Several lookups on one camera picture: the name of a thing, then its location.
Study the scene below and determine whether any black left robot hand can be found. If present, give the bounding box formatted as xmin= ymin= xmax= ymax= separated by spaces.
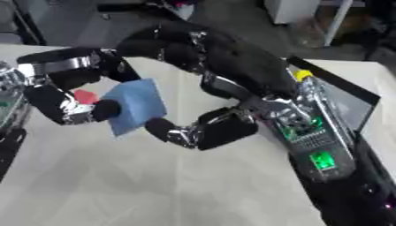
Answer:
xmin=13 ymin=46 xmax=142 ymax=126

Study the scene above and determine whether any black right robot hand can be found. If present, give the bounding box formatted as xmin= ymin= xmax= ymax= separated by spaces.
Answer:
xmin=114 ymin=20 xmax=302 ymax=152

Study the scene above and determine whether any black open box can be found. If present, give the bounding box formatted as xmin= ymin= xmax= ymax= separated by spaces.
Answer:
xmin=285 ymin=55 xmax=384 ymax=134

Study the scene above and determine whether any blue square block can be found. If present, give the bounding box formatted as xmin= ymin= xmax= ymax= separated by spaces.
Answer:
xmin=99 ymin=77 xmax=171 ymax=138

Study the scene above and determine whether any white pole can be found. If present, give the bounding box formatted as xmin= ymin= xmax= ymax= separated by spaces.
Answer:
xmin=323 ymin=0 xmax=356 ymax=47

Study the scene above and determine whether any yellow block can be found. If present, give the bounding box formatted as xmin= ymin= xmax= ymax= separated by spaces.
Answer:
xmin=292 ymin=69 xmax=316 ymax=83

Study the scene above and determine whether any red toy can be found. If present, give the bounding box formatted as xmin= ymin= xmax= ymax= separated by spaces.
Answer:
xmin=72 ymin=88 xmax=101 ymax=106

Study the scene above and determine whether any white cabinet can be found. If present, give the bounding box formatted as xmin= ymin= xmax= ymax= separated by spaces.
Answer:
xmin=263 ymin=0 xmax=322 ymax=25

